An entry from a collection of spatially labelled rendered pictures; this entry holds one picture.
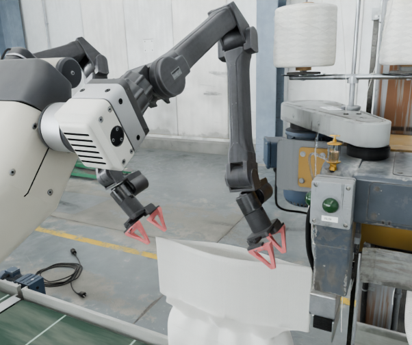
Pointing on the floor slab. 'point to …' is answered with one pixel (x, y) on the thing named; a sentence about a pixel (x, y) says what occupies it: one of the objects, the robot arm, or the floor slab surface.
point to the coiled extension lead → (66, 276)
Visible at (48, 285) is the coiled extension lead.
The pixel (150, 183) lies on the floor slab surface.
